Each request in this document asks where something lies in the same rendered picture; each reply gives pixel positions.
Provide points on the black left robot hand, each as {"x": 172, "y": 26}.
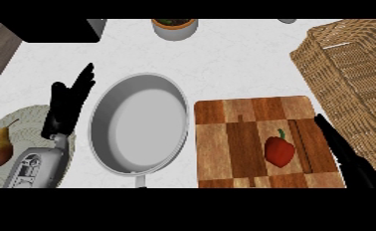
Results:
{"x": 63, "y": 109}

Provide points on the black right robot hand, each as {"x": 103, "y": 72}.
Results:
{"x": 348, "y": 157}

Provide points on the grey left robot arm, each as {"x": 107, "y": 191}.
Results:
{"x": 37, "y": 167}

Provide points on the red bell pepper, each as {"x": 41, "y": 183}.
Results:
{"x": 279, "y": 152}

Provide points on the wicker basket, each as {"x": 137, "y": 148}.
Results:
{"x": 342, "y": 82}

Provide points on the wooden cutting board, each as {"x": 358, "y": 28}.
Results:
{"x": 234, "y": 148}

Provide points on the pale round placemat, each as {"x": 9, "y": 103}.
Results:
{"x": 26, "y": 122}

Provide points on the brown pear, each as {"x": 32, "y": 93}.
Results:
{"x": 4, "y": 145}

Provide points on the grey frying pan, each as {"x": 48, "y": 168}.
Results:
{"x": 138, "y": 125}

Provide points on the brown wooden panel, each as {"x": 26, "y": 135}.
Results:
{"x": 7, "y": 47}

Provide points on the black appliance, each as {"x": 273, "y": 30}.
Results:
{"x": 59, "y": 31}

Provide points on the grey plant pot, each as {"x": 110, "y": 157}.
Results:
{"x": 174, "y": 29}

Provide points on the small grey object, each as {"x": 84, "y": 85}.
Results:
{"x": 287, "y": 20}

